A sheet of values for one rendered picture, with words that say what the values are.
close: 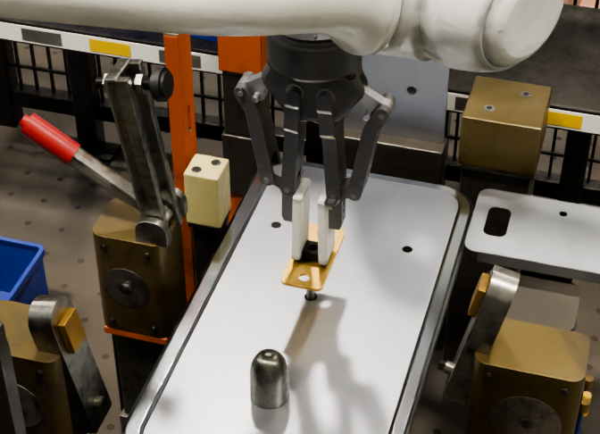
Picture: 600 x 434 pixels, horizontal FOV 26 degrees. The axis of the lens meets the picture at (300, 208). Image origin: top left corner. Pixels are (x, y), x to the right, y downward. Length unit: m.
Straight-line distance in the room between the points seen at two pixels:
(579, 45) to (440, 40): 0.74
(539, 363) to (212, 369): 0.28
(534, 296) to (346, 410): 0.24
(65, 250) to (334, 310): 0.62
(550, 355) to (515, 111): 0.33
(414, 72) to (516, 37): 0.56
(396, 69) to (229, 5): 0.60
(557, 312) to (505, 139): 0.20
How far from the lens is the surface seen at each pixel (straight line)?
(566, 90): 1.42
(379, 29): 0.78
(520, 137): 1.31
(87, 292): 1.65
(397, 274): 1.21
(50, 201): 1.80
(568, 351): 1.09
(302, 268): 1.14
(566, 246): 1.26
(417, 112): 1.36
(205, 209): 1.24
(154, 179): 1.13
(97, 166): 1.17
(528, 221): 1.28
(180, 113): 1.21
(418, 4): 0.77
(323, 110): 1.03
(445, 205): 1.29
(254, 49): 1.39
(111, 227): 1.19
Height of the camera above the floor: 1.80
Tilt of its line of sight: 39 degrees down
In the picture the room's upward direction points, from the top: straight up
